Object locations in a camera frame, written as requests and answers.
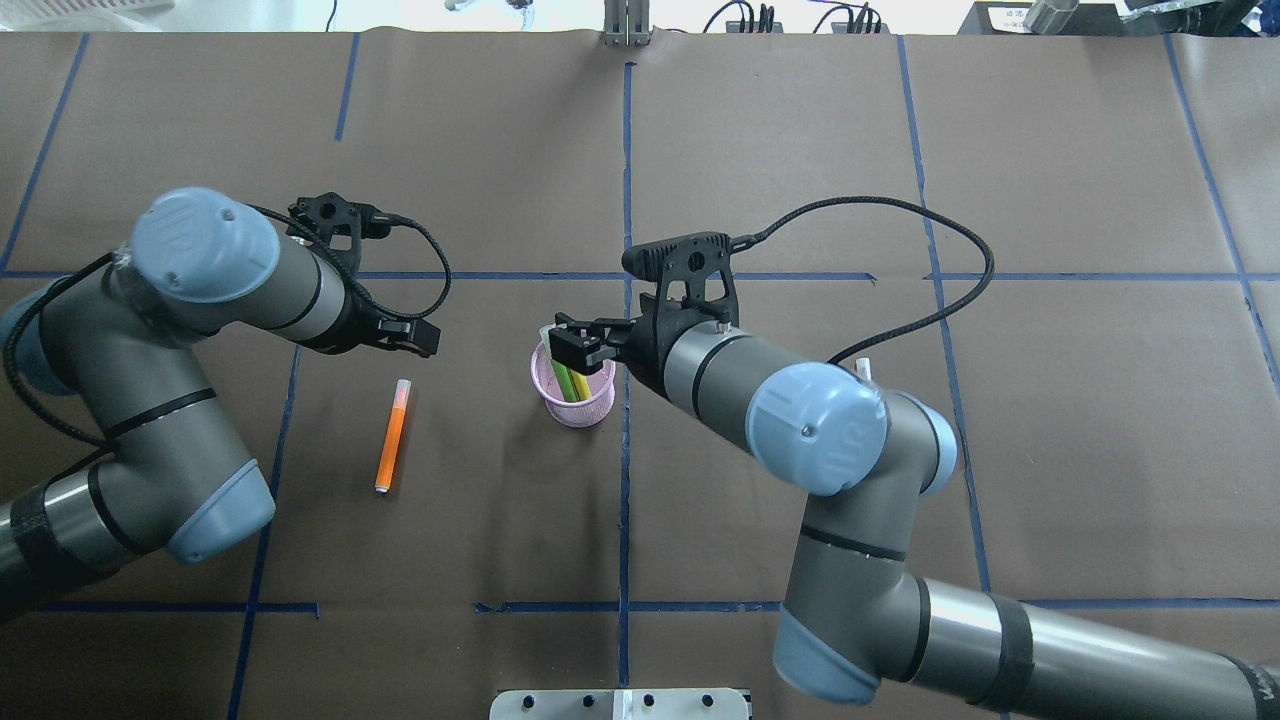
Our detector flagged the yellow highlighter pen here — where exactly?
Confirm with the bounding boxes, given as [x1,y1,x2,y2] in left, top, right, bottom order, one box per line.
[566,369,593,402]

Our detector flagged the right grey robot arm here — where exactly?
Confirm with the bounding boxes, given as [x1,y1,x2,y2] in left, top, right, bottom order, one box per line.
[549,297,1277,719]

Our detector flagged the right braided black cable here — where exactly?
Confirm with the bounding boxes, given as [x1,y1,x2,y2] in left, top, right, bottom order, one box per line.
[730,196,995,365]

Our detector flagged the green highlighter pen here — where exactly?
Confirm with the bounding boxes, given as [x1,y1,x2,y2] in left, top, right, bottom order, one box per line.
[539,325,576,404]

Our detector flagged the right black USB hub cables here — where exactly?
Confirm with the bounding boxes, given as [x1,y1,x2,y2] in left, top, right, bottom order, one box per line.
[812,3,884,35]

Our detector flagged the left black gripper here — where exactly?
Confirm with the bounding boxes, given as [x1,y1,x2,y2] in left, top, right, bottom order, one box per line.
[300,292,442,357]

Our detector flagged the black usb hub cables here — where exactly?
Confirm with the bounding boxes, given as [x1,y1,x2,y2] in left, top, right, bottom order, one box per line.
[701,0,780,35]
[812,3,884,35]

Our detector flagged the silver metal cylinder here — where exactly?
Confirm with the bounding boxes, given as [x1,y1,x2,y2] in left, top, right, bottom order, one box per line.
[1021,0,1080,36]

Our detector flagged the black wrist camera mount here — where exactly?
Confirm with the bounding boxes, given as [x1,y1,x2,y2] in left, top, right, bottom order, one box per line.
[288,192,394,272]
[621,231,740,325]

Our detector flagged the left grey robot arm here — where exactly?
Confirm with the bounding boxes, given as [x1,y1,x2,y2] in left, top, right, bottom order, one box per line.
[3,186,442,621]

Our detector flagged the orange highlighter pen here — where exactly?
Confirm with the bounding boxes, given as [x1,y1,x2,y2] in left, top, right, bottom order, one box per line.
[374,378,412,496]

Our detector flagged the left black USB hub cables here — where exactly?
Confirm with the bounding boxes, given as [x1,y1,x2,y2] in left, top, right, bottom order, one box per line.
[701,0,780,35]

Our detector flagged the white bracket plate with holes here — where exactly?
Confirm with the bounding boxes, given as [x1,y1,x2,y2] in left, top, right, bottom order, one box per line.
[489,687,754,719]

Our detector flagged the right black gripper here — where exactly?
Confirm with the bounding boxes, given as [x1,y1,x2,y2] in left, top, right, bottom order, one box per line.
[549,300,701,398]

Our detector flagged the pink mesh pen holder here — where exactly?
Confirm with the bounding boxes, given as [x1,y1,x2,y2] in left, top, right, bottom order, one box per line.
[530,340,617,429]

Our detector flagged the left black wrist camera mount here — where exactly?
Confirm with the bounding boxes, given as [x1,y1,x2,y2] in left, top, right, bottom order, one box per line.
[288,192,394,272]

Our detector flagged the aluminium frame post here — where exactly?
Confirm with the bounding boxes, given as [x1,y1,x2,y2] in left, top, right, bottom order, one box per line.
[602,0,652,47]

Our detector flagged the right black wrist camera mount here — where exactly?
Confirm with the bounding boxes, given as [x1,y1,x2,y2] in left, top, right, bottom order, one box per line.
[621,231,740,325]

